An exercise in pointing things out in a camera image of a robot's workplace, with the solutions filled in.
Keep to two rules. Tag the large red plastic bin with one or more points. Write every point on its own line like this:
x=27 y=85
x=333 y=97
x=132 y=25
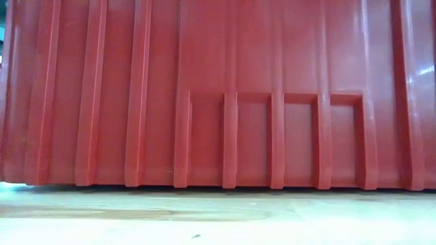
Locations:
x=218 y=92

